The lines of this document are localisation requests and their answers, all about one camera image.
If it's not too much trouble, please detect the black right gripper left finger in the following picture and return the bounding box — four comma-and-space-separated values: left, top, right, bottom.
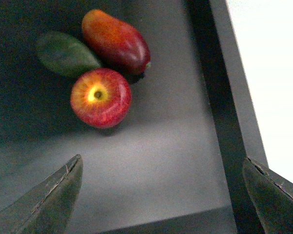
0, 155, 83, 234

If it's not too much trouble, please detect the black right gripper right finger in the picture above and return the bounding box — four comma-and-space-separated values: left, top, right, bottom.
242, 157, 293, 234

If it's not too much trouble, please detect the red apple yellow core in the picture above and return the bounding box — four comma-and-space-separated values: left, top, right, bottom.
70, 68, 132, 129

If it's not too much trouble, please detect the black near display tray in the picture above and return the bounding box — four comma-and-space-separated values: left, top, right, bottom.
0, 0, 268, 234

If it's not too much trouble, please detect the green avocado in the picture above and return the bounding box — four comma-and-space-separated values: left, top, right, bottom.
36, 31, 103, 78

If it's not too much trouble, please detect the red orange mango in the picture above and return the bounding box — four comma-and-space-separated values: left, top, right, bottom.
82, 9, 150, 75

